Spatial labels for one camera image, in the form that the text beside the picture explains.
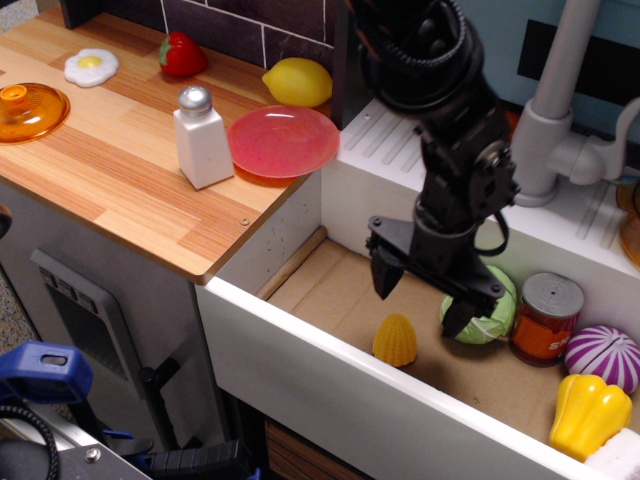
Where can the grey toy faucet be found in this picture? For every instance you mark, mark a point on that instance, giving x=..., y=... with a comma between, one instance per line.
x=543, y=145

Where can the yellow toy lemon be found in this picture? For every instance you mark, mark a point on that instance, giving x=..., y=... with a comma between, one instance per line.
x=299, y=82

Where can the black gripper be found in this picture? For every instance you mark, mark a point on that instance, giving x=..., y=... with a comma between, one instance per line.
x=450, y=262

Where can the red toy strawberry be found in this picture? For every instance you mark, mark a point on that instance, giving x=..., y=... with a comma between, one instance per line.
x=181, y=56

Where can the orange transparent pot lid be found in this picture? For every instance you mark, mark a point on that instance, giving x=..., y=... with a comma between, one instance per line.
x=30, y=111

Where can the grey toy oven door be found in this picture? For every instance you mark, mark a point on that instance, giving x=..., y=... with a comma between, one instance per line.
x=126, y=393

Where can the pink plastic plate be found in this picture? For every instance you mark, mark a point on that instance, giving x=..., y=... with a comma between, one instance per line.
x=282, y=142

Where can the white salt shaker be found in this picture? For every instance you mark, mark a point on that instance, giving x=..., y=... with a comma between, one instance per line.
x=203, y=151

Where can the orange labelled toy can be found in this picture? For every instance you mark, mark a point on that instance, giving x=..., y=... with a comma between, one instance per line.
x=546, y=316

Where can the green toy cabbage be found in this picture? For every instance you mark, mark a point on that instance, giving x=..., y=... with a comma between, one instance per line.
x=483, y=330

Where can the yellow toy corn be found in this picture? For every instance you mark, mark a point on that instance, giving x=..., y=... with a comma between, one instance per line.
x=395, y=341

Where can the blue clamp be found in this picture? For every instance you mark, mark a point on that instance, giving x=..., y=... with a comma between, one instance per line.
x=45, y=373

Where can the yellow toy bell pepper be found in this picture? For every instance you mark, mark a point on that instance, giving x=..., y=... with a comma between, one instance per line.
x=588, y=413

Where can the orange transparent pot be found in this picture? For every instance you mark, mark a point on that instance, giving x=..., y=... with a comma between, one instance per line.
x=627, y=199

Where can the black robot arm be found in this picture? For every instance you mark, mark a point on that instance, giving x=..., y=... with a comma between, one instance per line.
x=424, y=60

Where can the white toy sink basin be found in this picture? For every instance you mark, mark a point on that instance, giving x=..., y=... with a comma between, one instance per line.
x=290, y=321

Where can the purple striped toy onion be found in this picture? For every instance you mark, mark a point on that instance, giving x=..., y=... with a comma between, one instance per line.
x=606, y=352

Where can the toy fried egg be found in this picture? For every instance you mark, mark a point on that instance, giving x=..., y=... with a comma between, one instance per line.
x=91, y=67

